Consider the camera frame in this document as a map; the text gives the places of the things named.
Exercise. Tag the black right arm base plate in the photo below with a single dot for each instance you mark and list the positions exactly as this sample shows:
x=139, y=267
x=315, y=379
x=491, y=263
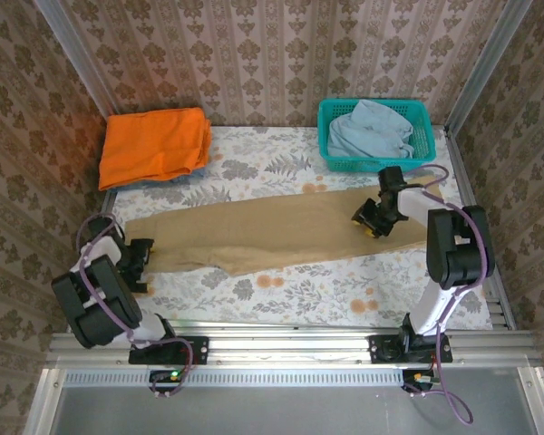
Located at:
x=378, y=349

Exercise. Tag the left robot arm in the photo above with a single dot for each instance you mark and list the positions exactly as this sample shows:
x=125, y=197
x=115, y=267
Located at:
x=102, y=247

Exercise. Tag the tan trousers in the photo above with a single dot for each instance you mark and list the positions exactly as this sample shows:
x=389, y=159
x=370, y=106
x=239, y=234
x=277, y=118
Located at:
x=263, y=226

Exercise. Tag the aluminium lower frame bar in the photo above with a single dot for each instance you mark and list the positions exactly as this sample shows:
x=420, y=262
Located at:
x=532, y=399
x=43, y=403

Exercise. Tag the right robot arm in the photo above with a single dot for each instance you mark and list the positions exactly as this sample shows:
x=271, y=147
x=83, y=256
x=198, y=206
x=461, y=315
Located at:
x=435, y=308

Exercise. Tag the aluminium side rail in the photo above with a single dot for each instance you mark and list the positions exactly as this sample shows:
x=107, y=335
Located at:
x=501, y=312
x=108, y=201

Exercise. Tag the black connector box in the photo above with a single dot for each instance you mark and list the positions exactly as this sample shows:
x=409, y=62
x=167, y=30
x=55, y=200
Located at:
x=417, y=378
x=163, y=376

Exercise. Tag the orange trousers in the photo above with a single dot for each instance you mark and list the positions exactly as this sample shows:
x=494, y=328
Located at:
x=154, y=145

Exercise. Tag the aluminium frame rail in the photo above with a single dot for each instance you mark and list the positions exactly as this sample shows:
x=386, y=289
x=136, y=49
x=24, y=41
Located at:
x=290, y=349

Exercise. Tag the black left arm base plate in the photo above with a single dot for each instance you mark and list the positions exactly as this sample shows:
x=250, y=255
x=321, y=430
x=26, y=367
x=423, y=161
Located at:
x=195, y=351

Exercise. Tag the right black connector box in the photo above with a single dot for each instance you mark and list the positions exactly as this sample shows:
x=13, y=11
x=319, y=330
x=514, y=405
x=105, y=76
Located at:
x=417, y=378

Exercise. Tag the left black connector box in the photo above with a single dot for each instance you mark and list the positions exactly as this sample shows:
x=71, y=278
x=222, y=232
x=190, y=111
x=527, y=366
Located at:
x=163, y=376

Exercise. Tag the floral tablecloth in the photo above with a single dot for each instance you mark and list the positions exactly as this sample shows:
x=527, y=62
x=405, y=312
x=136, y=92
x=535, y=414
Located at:
x=299, y=299

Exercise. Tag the aluminium corner post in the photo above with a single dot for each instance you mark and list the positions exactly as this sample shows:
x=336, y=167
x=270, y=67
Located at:
x=74, y=50
x=482, y=63

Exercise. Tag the light blue trousers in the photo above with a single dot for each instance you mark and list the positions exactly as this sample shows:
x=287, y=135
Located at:
x=367, y=136

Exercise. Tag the teal plastic basket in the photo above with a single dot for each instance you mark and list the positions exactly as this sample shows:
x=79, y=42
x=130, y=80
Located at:
x=367, y=165

